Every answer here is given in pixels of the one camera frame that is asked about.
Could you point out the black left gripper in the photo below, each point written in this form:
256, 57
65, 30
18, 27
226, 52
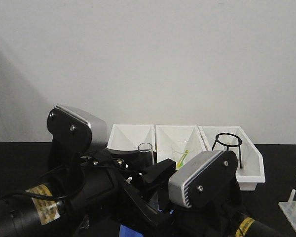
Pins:
114, 189

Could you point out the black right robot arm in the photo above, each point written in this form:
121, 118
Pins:
225, 220

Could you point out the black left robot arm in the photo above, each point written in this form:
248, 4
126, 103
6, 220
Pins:
50, 209

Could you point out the green plastic spatula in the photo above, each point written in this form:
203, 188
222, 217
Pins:
183, 159

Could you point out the small beaker in middle bin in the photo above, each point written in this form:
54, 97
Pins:
181, 152

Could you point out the left white storage bin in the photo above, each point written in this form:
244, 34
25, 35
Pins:
124, 141

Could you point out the white storage bin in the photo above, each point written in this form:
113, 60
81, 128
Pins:
167, 134
252, 172
124, 141

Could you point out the middle white storage bin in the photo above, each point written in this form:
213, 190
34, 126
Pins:
167, 134

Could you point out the blue plastic tray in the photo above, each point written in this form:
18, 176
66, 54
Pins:
128, 230

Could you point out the right white storage bin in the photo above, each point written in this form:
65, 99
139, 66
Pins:
252, 172

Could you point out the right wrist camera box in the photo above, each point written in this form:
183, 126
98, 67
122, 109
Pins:
207, 176

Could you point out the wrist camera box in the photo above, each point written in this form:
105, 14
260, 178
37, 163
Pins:
207, 176
77, 130

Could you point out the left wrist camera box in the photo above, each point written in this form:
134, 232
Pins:
77, 130

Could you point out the black wire tripod stand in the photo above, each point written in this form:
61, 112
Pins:
228, 146

